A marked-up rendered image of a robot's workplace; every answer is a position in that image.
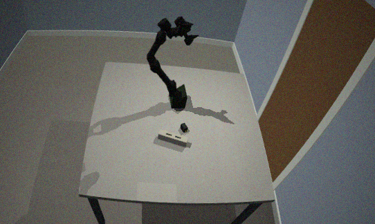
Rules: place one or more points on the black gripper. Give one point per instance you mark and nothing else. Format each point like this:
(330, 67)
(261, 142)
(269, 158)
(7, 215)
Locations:
(180, 31)

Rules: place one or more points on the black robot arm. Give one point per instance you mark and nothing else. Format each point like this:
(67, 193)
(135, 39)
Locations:
(166, 29)

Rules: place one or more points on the black two-prong plug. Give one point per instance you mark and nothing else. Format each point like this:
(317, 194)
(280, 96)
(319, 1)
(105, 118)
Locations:
(183, 127)

